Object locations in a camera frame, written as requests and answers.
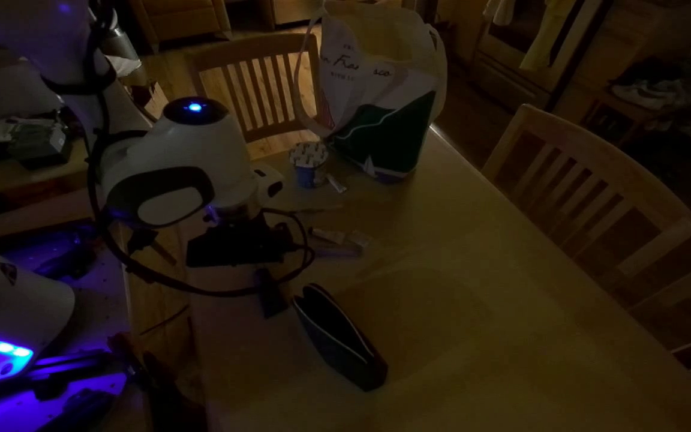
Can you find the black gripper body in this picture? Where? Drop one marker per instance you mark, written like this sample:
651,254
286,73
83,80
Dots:
244,241

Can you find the dark tube with silver cap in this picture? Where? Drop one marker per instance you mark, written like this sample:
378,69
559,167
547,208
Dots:
270,295

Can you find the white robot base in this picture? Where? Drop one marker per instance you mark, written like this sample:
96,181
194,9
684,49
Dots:
31,316

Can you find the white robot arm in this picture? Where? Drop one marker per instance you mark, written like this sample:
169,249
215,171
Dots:
151,176

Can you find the small purple tube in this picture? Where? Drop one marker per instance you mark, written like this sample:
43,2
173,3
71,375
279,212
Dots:
333,243

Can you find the black zip pouch bag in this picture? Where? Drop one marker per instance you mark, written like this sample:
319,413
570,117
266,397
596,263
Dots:
338,339

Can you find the white and green shopping bag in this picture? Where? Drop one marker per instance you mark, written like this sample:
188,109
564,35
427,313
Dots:
382,80

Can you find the small blue-white cup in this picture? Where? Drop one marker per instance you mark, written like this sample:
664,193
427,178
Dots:
306,163

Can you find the wooden chair behind table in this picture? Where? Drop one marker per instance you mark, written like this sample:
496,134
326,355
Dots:
270,82

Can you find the wooden side desk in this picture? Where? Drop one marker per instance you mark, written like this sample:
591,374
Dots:
33,134

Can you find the wooden chair at right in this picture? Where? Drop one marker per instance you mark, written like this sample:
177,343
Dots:
598,206

